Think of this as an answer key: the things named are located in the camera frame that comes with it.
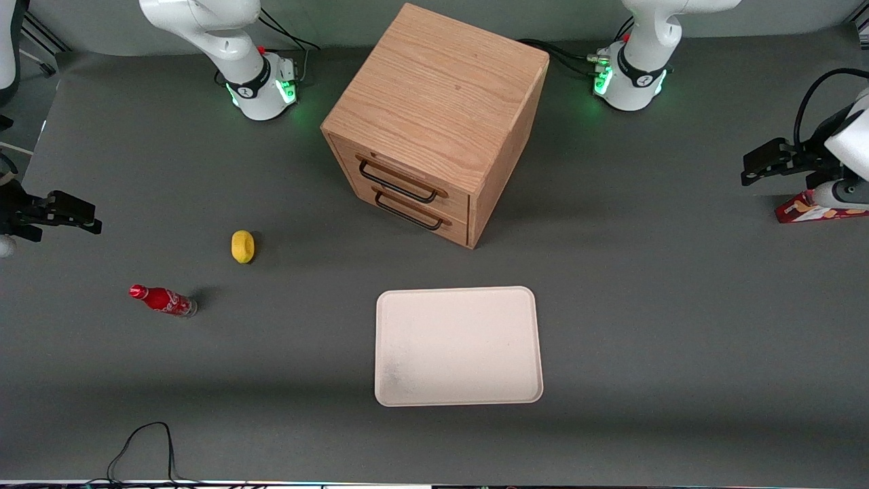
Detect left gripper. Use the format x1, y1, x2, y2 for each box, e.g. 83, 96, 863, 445
740, 94, 869, 192

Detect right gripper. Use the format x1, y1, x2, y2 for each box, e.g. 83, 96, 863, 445
0, 179, 103, 243

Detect red cookie box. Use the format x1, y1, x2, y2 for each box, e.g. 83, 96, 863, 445
775, 190, 869, 224

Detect cream rectangular plastic tray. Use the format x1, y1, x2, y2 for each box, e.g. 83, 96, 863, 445
374, 286, 544, 408

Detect red cola bottle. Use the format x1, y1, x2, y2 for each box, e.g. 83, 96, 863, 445
128, 284, 199, 319

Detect yellow lemon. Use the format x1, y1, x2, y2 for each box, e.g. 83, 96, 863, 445
231, 230, 257, 265

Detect white rounded plastic object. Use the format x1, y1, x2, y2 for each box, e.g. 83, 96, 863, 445
0, 0, 32, 107

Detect wooden drawer cabinet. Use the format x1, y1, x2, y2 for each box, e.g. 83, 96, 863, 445
320, 3, 550, 250

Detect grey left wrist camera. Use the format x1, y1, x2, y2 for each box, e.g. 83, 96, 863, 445
812, 178, 869, 210

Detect black left wrist camera cable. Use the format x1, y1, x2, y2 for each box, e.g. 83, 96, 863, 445
793, 67, 869, 149

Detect black left arm base cables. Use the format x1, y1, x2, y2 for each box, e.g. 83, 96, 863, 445
517, 38, 612, 79

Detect black arm base cables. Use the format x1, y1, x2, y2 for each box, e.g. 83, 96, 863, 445
257, 7, 321, 86
517, 38, 612, 79

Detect thin black looped cable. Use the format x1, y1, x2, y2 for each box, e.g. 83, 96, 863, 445
106, 421, 199, 485

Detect black right arm base cables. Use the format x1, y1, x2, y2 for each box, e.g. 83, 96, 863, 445
257, 7, 321, 86

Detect wooden drawer with long handle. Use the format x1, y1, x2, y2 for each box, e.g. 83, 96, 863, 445
329, 135, 471, 219

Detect long black wire drawer handle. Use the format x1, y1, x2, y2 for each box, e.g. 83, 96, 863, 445
358, 159, 439, 204

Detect wooden drawer with short handle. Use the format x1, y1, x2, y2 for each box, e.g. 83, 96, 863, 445
352, 182, 470, 247

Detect short black wire drawer handle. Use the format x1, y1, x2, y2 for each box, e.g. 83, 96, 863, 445
374, 192, 444, 232

